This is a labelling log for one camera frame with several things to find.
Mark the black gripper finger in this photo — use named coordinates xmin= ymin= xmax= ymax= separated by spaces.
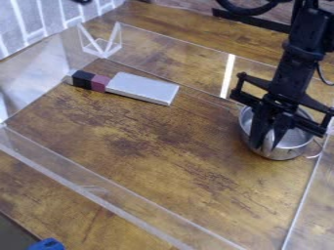
xmin=249 ymin=103 xmax=275 ymax=148
xmin=271 ymin=112 xmax=293 ymax=148

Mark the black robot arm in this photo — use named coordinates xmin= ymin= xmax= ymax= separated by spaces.
xmin=216 ymin=0 xmax=334 ymax=148

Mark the clear acrylic triangular bracket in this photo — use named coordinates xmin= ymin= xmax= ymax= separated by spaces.
xmin=77 ymin=23 xmax=122 ymax=59

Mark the blue object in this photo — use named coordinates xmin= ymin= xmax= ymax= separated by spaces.
xmin=26 ymin=238 xmax=65 ymax=250

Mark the black cable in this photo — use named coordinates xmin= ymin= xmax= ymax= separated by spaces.
xmin=213 ymin=0 xmax=284 ymax=17

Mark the black wall strip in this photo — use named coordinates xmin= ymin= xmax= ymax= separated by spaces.
xmin=211 ymin=8 xmax=291 ymax=34

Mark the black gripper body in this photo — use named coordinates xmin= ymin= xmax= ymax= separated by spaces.
xmin=229 ymin=72 xmax=334 ymax=137

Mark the silver metal pot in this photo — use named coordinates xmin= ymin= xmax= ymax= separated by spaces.
xmin=239 ymin=106 xmax=312 ymax=160

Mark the spoon with yellow handle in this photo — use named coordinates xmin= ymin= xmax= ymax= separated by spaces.
xmin=261 ymin=130 xmax=273 ymax=156

